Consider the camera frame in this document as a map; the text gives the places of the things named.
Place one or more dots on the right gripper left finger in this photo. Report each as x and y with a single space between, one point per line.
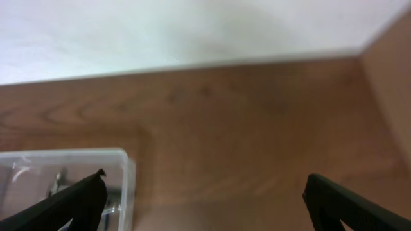
80 206

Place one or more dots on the clear plastic container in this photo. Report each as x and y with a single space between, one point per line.
28 177

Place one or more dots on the small claw hammer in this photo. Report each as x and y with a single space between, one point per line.
61 182

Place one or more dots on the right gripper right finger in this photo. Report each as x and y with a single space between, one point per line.
332 206

